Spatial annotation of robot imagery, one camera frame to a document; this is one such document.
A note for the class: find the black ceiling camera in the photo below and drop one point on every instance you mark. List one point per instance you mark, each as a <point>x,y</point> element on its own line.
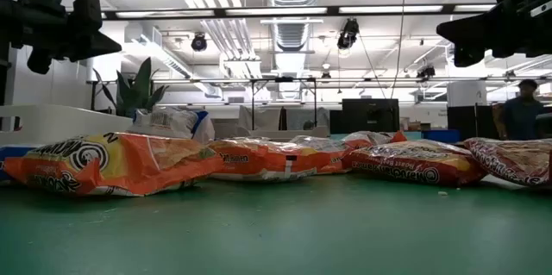
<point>347,33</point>
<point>426,71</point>
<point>198,42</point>

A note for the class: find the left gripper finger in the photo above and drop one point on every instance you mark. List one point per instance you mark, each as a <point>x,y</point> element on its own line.
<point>95,44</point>

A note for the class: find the orange Maruchan noodle pack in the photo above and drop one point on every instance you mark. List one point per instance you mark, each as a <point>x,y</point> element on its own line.
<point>129,163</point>
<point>319,141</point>
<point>267,158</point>

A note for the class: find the person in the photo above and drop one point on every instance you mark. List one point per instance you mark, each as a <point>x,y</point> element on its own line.
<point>522,115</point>

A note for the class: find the blue storage box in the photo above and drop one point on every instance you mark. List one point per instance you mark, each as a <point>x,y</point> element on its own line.
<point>440,135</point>

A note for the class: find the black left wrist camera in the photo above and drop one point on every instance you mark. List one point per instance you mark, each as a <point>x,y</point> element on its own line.
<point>87,10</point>

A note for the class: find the black overhead beam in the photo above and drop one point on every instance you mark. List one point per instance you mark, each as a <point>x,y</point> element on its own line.
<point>220,12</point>

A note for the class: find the white column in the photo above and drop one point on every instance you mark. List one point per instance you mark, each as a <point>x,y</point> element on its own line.
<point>466,93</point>

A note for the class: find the snake plant in white pot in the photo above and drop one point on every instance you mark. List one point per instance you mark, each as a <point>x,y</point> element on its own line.
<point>138,89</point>

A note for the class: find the black metal frame table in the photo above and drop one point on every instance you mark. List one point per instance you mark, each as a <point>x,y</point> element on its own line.
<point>315,96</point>

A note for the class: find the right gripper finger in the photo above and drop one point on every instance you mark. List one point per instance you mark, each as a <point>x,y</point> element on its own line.
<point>470,29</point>

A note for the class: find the white plastic bin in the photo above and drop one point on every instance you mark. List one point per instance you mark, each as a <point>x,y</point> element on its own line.
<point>280,133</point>
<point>64,122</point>

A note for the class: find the black cabinet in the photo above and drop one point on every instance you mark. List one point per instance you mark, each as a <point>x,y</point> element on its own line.
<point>472,122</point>

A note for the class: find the red Maruchan noodle pack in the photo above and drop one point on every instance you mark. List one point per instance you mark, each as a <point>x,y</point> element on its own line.
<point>414,163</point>
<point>513,158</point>
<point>388,137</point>

